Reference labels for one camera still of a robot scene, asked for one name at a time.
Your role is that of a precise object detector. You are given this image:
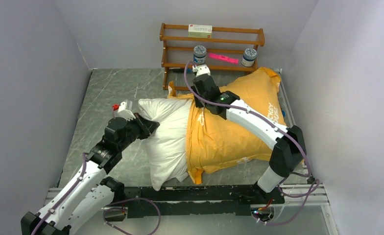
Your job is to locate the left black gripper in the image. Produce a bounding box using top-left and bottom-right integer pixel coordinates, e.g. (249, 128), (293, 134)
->
(118, 112), (158, 151)

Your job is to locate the white pillow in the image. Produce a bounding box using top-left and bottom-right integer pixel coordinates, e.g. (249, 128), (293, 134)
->
(138, 98), (192, 191)

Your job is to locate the orange Mickey Mouse pillowcase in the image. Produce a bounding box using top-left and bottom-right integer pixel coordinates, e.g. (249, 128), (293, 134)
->
(186, 67), (285, 185)

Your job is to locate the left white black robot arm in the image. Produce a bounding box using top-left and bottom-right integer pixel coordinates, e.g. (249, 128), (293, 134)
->
(21, 113), (160, 235)

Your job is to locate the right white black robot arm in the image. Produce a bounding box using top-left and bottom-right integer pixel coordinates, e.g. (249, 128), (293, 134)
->
(190, 71), (306, 203)

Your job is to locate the black blue marker pen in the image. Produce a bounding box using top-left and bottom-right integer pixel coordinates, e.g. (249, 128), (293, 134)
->
(170, 68), (185, 73)

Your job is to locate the left blue white jar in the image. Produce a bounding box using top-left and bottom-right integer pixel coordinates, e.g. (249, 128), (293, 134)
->
(193, 45), (207, 64)

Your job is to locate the blue white jar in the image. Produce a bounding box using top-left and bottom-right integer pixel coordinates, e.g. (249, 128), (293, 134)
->
(193, 45), (207, 64)
(241, 48), (257, 67)

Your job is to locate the pink plastic strip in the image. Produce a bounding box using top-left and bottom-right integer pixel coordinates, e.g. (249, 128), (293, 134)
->
(209, 53), (239, 65)

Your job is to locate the wooden three-tier shelf rack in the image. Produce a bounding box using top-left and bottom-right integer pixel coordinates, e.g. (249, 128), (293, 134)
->
(159, 23), (265, 90)

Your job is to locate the right blue white jar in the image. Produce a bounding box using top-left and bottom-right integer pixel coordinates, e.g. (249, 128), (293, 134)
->
(241, 48), (257, 67)

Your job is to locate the white green cardboard box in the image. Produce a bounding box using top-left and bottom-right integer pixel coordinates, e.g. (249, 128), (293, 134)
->
(188, 24), (213, 38)

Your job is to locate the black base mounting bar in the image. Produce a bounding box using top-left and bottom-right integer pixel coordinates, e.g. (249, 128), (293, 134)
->
(110, 185), (285, 218)

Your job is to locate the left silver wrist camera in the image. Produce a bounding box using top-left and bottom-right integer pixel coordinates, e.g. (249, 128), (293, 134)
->
(112, 99), (136, 121)

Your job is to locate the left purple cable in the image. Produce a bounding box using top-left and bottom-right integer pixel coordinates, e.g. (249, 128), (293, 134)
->
(29, 105), (162, 235)

